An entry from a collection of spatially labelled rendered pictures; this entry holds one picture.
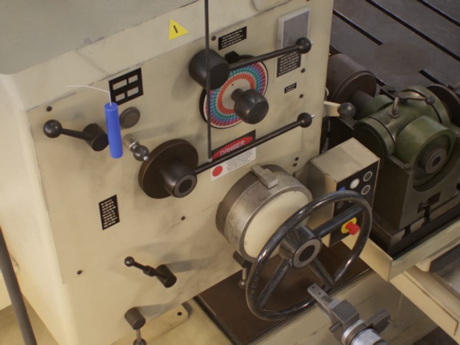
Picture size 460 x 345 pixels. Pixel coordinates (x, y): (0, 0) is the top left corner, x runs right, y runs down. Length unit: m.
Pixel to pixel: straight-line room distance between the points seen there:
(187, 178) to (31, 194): 0.32
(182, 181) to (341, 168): 0.52
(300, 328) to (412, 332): 0.75
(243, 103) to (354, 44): 1.45
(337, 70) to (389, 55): 0.62
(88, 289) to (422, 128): 1.01
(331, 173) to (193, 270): 0.42
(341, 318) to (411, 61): 1.33
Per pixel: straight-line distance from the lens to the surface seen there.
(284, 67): 1.97
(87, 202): 1.84
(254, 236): 2.08
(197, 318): 2.83
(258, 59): 1.83
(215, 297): 2.85
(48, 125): 1.62
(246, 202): 2.06
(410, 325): 3.54
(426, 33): 3.35
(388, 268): 2.59
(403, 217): 2.54
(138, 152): 1.74
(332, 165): 2.23
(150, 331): 2.77
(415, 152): 2.42
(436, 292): 2.83
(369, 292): 3.08
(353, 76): 2.60
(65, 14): 1.78
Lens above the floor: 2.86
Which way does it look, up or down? 44 degrees down
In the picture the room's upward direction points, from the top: straight up
